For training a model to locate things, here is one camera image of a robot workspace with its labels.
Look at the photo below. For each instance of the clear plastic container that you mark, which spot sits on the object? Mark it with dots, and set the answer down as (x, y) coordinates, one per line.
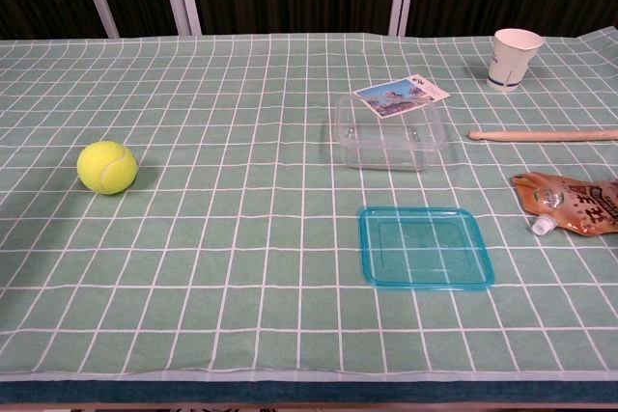
(386, 156)

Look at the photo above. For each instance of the photo postcard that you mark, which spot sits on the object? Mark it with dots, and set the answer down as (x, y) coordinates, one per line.
(401, 93)

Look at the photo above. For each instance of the wooden stick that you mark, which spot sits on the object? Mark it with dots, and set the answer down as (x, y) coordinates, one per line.
(531, 135)

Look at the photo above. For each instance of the yellow tennis ball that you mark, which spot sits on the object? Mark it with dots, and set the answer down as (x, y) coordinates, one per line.
(106, 168)

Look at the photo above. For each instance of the teal plastic lid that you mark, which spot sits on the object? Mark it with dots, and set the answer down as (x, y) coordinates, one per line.
(425, 248)

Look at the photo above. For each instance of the brown sauce pouch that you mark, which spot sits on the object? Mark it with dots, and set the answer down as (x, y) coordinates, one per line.
(579, 204)

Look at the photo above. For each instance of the white paper cup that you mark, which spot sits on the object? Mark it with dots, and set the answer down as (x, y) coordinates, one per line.
(507, 64)

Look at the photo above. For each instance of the green checked tablecloth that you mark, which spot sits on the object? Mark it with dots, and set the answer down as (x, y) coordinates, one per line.
(241, 238)

